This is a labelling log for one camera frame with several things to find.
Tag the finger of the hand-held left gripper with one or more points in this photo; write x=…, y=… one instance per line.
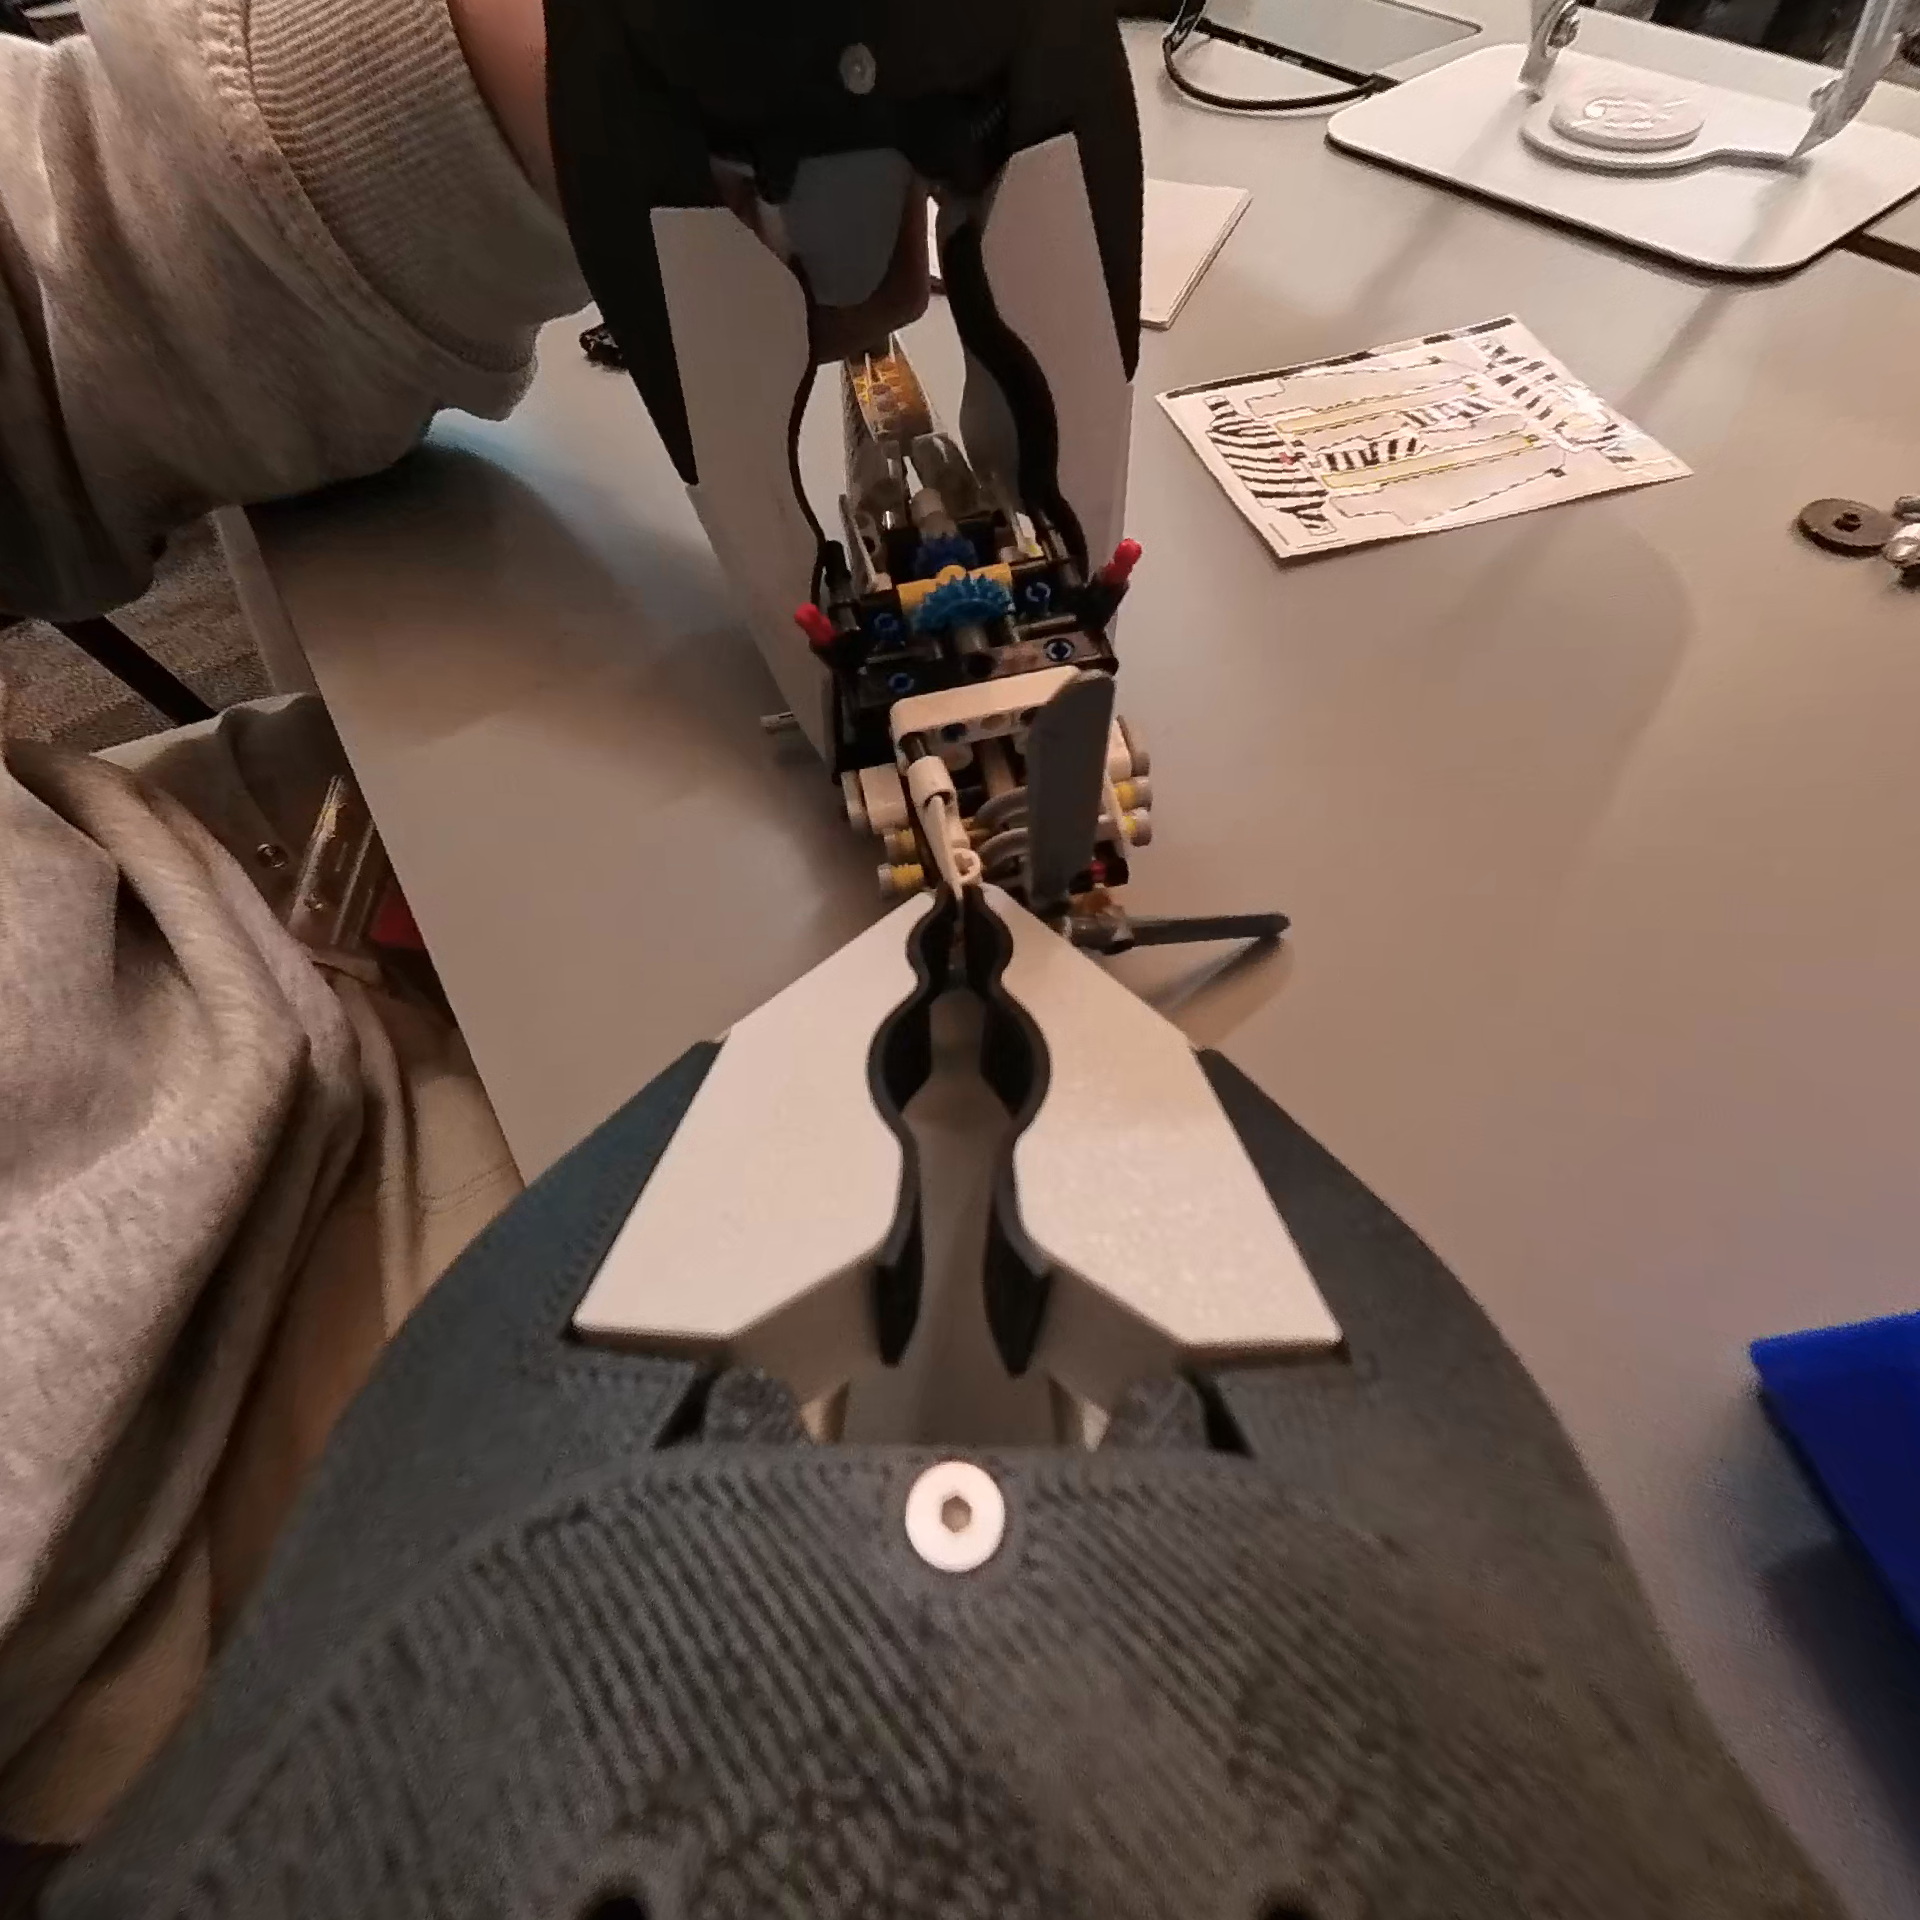
x=1073, y=300
x=734, y=388

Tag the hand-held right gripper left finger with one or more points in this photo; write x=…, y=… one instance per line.
x=734, y=1200

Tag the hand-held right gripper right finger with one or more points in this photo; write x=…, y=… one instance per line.
x=1172, y=1200

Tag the zebra-striped lego helicopter model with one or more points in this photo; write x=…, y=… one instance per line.
x=975, y=644

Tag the person's left forearm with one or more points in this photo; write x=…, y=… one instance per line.
x=225, y=224

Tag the black lego connector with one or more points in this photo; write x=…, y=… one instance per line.
x=599, y=341

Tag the black lego wheel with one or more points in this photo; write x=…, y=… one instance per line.
x=1844, y=524

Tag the person's left hand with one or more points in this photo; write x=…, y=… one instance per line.
x=907, y=277

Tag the white instruction booklet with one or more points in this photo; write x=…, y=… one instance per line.
x=1184, y=248

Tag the zebra-print sticker sheet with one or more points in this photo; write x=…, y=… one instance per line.
x=1424, y=434

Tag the clear plastic bag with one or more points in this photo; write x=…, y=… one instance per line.
x=347, y=869

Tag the white round puck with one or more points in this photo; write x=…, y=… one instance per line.
x=1613, y=120

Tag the white flat stand base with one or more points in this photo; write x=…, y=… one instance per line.
x=1651, y=210

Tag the person's grey hoodie torso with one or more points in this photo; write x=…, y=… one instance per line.
x=150, y=1125

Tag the blue plastic storage bin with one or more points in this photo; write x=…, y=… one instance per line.
x=1862, y=1441

